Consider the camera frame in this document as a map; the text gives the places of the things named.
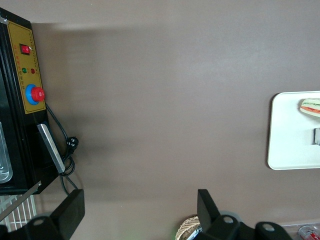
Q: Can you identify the silver metal handle bar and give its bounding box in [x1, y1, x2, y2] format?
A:
[36, 123, 66, 174]

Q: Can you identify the black power cable with plug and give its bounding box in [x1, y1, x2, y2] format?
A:
[44, 103, 80, 196]

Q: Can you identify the steel tray insert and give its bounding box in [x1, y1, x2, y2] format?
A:
[0, 122, 13, 185]

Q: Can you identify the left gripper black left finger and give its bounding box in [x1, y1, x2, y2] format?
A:
[24, 188, 86, 240]

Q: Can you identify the wrapped triangle sandwich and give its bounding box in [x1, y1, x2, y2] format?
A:
[297, 97, 320, 120]

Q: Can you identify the cream plastic tray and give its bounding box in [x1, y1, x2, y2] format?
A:
[267, 91, 320, 171]

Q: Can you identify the white wire rack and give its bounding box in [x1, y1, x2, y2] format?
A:
[0, 193, 38, 233]

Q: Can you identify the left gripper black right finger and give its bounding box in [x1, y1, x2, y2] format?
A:
[197, 188, 242, 240]

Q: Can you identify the red emergency stop button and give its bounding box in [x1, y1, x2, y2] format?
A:
[25, 83, 46, 105]

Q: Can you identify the red gum bottle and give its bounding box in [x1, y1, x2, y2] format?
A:
[298, 225, 320, 240]

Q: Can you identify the woven wicker basket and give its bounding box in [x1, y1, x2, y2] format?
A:
[177, 216, 202, 240]

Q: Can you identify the black machine with yellow panel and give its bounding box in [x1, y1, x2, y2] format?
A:
[0, 7, 60, 196]

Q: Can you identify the silver metal strip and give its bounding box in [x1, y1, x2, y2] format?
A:
[0, 181, 42, 222]

